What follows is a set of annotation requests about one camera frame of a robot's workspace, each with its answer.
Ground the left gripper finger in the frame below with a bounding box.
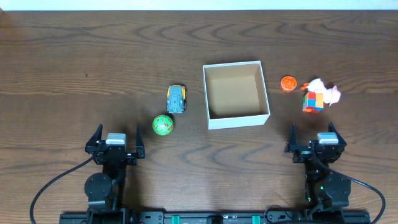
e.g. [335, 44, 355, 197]
[85, 124, 103, 147]
[136, 126, 145, 152]

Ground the right black cable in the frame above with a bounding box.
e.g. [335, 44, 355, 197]
[312, 152, 387, 224]

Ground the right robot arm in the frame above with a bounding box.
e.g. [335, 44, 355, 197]
[284, 123, 351, 220]

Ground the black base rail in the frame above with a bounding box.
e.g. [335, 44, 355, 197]
[59, 209, 371, 224]

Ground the green numbered ball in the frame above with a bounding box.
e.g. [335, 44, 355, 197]
[152, 114, 174, 136]

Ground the colourful puzzle cube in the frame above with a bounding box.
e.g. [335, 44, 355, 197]
[302, 91, 324, 113]

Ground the orange round disc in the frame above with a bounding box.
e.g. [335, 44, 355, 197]
[280, 75, 297, 92]

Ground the left black cable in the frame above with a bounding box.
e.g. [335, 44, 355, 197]
[29, 156, 94, 224]

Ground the white toy duck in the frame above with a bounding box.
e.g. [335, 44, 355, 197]
[300, 78, 341, 106]

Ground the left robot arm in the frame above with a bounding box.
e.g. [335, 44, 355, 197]
[84, 125, 145, 224]

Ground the white cardboard box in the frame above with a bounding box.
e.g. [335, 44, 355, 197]
[203, 61, 271, 130]

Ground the black cable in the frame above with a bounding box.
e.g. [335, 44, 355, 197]
[312, 152, 387, 224]
[29, 156, 94, 224]

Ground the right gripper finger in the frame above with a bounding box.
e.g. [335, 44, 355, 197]
[328, 122, 346, 146]
[285, 123, 297, 149]

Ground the grey yellow toy truck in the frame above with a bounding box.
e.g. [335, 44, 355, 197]
[167, 85, 187, 114]

